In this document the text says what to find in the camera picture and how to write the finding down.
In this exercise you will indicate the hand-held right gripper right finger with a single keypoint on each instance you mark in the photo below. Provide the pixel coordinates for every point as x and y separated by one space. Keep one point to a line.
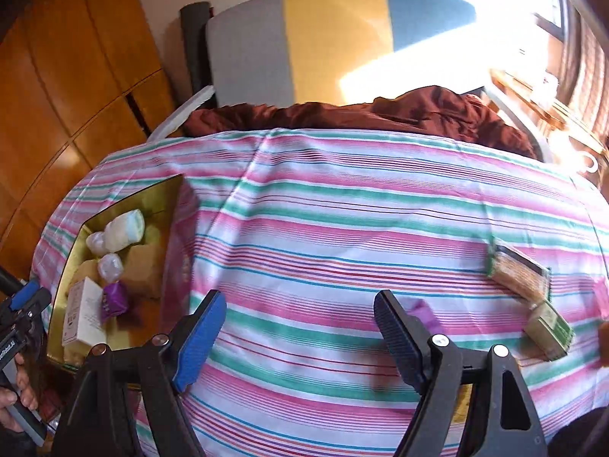
397 338

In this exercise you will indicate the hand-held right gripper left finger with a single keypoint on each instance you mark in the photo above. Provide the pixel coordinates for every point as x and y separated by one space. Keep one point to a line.
200 342

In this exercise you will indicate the maroon and gold box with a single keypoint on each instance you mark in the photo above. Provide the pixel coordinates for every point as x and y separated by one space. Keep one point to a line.
157 200

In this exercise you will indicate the large yellow sponge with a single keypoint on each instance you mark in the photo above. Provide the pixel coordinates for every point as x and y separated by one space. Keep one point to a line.
142 266

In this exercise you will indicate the orange sponge piece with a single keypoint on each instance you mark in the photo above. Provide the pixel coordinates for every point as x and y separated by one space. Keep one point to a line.
604 342

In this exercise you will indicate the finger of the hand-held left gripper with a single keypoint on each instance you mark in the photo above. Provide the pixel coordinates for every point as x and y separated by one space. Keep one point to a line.
7 278
26 293

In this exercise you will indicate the purple packet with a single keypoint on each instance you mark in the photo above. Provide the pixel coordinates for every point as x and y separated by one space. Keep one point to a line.
114 300

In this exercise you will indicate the white cardboard box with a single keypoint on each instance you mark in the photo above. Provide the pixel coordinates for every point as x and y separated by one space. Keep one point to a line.
83 316

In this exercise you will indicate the brown window curtain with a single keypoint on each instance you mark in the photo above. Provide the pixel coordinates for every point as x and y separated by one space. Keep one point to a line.
592 81

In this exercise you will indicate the beige sock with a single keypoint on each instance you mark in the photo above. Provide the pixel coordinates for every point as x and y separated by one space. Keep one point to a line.
123 231

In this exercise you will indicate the person's left hand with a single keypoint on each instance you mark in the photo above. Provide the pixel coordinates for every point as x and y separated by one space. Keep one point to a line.
24 383

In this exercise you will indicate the white plastic ball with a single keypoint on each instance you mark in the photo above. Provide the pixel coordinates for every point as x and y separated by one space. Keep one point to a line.
95 243

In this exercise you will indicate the yellow and dark scourer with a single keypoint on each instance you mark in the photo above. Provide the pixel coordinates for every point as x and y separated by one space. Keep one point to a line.
462 404

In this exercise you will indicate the maroon cloth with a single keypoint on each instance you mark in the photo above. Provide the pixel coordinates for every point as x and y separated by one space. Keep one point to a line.
380 114

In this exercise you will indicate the wooden side table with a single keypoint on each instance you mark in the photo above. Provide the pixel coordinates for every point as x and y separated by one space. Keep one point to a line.
537 97

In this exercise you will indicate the white bubble wrap bundle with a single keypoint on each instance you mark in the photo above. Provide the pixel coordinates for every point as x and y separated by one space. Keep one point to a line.
110 266

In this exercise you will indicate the wooden wardrobe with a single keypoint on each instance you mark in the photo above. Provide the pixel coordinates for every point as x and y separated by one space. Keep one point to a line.
71 81

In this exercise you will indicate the small yellow sponge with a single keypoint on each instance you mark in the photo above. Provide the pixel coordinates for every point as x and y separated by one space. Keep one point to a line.
85 271

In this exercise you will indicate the black chair post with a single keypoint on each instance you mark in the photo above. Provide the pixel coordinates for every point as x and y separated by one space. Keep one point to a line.
192 43

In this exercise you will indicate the striped pink green cloth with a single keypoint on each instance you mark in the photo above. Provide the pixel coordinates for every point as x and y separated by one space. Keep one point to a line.
333 223

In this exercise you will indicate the green cardboard box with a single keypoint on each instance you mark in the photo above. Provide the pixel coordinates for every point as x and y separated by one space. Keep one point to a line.
547 328

